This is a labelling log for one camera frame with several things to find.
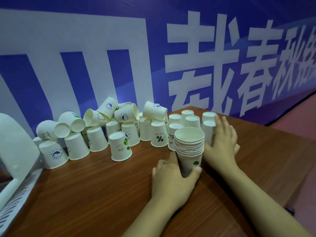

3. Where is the plain white paper cup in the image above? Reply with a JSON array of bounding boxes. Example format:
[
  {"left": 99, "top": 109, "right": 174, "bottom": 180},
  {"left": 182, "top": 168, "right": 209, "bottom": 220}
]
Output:
[{"left": 201, "top": 120, "right": 217, "bottom": 147}]

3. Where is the white plastic storage box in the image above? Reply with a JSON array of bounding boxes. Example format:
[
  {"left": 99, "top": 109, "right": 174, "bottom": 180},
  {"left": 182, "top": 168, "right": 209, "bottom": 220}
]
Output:
[{"left": 0, "top": 113, "right": 44, "bottom": 237}]

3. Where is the person's left hand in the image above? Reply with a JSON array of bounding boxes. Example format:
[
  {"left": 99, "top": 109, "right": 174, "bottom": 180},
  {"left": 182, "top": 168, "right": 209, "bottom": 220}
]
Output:
[{"left": 151, "top": 151, "right": 203, "bottom": 212}]

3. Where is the brown drawer cabinet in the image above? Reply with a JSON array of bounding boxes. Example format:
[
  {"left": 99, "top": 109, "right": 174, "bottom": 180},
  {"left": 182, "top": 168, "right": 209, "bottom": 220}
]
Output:
[{"left": 284, "top": 168, "right": 316, "bottom": 216}]

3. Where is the white slotted drain tray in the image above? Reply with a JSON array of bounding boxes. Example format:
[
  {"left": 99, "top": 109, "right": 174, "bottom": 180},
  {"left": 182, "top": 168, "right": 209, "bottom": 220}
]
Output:
[{"left": 0, "top": 169, "right": 43, "bottom": 232}]

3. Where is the person's right hand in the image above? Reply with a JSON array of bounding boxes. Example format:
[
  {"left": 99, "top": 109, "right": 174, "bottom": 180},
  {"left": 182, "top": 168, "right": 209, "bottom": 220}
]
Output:
[{"left": 203, "top": 115, "right": 240, "bottom": 173}]

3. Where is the brown wooden table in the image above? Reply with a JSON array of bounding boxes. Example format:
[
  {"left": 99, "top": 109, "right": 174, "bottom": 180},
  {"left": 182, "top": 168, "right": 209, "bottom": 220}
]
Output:
[{"left": 5, "top": 106, "right": 316, "bottom": 237}]

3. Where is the person's right forearm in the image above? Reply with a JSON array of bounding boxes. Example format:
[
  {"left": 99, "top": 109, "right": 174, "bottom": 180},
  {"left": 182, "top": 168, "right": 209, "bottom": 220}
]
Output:
[{"left": 217, "top": 163, "right": 313, "bottom": 237}]

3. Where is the pile of paper cups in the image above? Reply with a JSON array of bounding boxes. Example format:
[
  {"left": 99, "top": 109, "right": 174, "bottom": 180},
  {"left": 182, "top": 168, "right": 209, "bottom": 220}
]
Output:
[{"left": 33, "top": 97, "right": 218, "bottom": 170}]

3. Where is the blue white backdrop banner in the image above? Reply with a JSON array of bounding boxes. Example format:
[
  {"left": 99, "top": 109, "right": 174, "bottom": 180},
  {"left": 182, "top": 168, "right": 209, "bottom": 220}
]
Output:
[{"left": 0, "top": 0, "right": 316, "bottom": 146}]

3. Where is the nested stack of paper cups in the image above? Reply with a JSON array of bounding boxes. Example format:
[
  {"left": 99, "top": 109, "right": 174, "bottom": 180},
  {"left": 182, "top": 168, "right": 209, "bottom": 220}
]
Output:
[{"left": 174, "top": 127, "right": 205, "bottom": 157}]

